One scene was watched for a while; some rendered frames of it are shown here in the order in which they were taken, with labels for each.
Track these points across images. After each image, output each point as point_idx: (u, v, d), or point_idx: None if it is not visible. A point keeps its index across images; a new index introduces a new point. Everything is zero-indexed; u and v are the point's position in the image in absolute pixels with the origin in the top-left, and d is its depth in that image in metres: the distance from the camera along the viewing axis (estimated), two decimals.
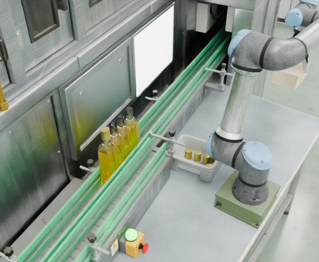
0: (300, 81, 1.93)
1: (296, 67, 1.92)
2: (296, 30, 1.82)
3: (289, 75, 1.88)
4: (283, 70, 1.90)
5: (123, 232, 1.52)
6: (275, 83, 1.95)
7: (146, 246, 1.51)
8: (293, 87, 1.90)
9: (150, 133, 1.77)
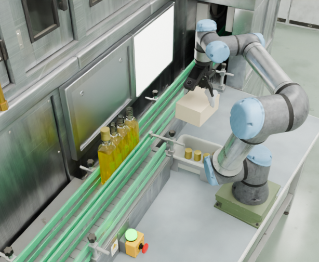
0: (207, 116, 1.70)
1: (201, 101, 1.68)
2: (196, 61, 1.59)
3: (191, 111, 1.65)
4: (186, 104, 1.67)
5: (123, 232, 1.52)
6: (179, 118, 1.71)
7: (146, 246, 1.51)
8: (197, 123, 1.67)
9: (150, 133, 1.77)
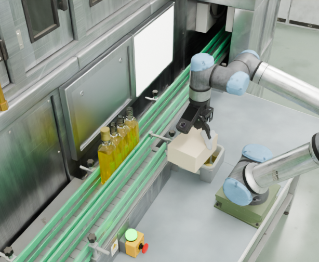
0: (203, 160, 1.49)
1: (197, 143, 1.48)
2: (191, 100, 1.38)
3: (185, 155, 1.44)
4: (180, 147, 1.46)
5: (123, 232, 1.52)
6: (172, 162, 1.51)
7: (146, 246, 1.51)
8: (192, 169, 1.46)
9: (150, 133, 1.77)
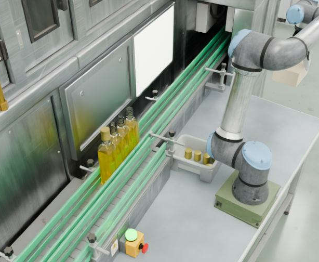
0: (301, 78, 1.92)
1: (297, 65, 1.91)
2: (297, 27, 1.81)
3: (290, 73, 1.87)
4: None
5: (123, 232, 1.52)
6: (275, 80, 1.94)
7: (146, 246, 1.51)
8: (294, 84, 1.89)
9: (150, 133, 1.77)
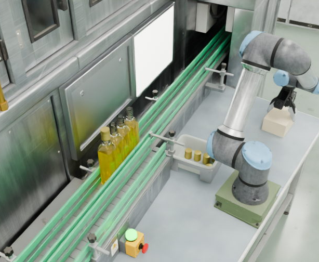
0: (288, 129, 2.11)
1: (284, 117, 2.10)
2: (284, 86, 2.00)
3: (277, 125, 2.06)
4: (273, 119, 2.08)
5: (123, 232, 1.52)
6: (265, 130, 2.13)
7: (146, 246, 1.51)
8: (281, 134, 2.08)
9: (150, 133, 1.77)
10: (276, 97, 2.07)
